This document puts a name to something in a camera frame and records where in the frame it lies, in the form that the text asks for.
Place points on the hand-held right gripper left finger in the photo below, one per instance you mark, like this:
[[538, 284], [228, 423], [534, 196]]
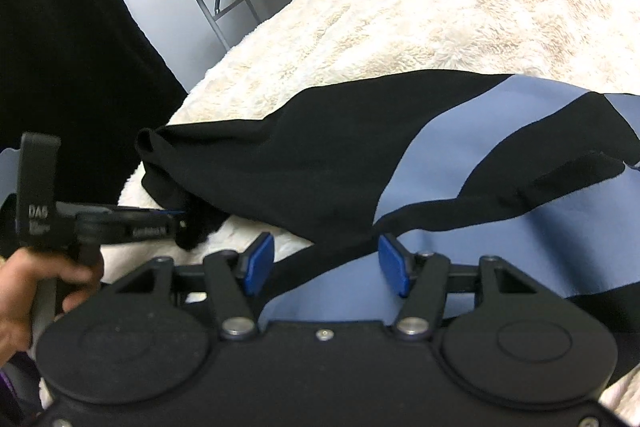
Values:
[[260, 262]]

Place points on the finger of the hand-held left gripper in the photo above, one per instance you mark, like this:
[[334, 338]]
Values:
[[145, 232], [125, 209]]

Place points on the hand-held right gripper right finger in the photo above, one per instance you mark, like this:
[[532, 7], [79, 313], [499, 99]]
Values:
[[395, 264]]

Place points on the black and blue garment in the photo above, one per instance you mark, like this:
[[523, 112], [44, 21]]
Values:
[[325, 147]]

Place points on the person's left hand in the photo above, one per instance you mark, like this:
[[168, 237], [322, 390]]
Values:
[[20, 292]]

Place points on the black curtain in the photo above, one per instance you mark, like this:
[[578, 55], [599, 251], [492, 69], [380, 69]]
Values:
[[60, 32]]

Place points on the cream fluffy blanket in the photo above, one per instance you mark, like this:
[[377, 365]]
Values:
[[400, 22]]

